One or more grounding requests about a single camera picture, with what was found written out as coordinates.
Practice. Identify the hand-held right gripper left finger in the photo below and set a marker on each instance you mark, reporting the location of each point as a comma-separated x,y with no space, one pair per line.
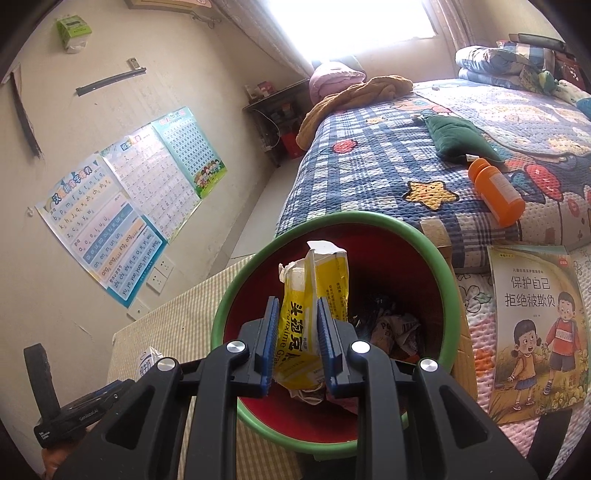
270,346

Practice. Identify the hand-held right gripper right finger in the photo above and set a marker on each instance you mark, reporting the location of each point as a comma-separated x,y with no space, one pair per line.
330,346

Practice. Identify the yellow carton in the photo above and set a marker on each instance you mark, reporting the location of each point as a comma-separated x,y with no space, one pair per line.
300,318

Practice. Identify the red bucket with green rim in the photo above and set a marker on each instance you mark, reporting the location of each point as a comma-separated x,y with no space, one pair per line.
383,254

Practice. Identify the black and white patterned wrapper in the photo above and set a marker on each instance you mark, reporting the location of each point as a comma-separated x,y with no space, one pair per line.
397,332

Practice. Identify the white milk carton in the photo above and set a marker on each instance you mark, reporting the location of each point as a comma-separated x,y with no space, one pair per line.
147,364

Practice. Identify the plaid patchwork quilt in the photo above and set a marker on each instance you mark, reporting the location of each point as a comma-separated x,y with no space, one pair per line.
369,152

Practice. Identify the children's picture book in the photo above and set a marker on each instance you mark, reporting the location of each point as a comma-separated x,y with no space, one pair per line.
531,286

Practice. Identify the orange plastic bottle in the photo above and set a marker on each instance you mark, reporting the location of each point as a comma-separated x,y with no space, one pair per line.
498,194

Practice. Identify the dark green cloth pouch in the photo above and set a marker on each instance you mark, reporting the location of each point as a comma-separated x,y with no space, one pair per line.
452,138

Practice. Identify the dark wooden shelf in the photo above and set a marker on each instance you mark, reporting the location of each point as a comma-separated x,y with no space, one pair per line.
272,99

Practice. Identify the small red white box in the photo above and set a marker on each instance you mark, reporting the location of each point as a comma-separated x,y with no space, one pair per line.
264,88

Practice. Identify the mustard yellow blanket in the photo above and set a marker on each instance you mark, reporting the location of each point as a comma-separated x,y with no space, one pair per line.
360,90

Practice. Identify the pink blanket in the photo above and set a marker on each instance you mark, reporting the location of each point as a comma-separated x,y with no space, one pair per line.
330,78

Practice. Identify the patterned curtain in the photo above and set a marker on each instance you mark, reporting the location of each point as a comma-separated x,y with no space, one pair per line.
258,32
461,23

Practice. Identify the bright window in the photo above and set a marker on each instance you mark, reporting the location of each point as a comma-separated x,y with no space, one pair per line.
351,23

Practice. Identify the blue patterned folded quilt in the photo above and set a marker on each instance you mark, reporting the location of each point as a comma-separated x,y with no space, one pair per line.
489,60

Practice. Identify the green plush toy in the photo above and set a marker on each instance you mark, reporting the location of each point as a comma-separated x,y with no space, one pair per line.
548,82

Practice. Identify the green tissue pack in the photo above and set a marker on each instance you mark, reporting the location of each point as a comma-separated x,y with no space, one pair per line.
74,30

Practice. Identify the white wall socket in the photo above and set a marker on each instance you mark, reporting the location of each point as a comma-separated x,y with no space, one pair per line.
156,280
137,309
165,267

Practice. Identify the blue letter wall poster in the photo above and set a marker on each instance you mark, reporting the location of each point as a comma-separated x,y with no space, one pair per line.
101,230

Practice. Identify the white chart wall poster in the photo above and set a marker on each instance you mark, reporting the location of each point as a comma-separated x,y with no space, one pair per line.
147,180

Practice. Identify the green chart wall poster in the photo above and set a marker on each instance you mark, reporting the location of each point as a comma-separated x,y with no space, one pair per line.
189,152

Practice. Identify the black wall strip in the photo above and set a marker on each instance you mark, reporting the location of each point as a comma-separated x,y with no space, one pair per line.
25,115
111,81

